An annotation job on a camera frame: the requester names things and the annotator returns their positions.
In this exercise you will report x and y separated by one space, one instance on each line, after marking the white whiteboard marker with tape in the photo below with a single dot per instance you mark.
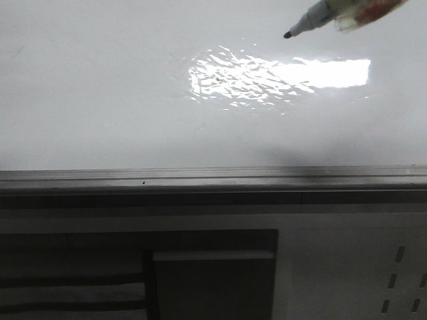
347 15

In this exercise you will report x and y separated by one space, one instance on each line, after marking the dark box under whiteboard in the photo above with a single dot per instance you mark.
215 289

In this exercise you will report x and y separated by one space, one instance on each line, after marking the dark slatted shelf rack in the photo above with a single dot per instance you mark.
108 275

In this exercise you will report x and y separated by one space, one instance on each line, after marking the white perforated metal panel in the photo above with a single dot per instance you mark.
358 273

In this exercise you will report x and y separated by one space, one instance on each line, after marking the white whiteboard with aluminium frame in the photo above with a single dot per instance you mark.
208 97

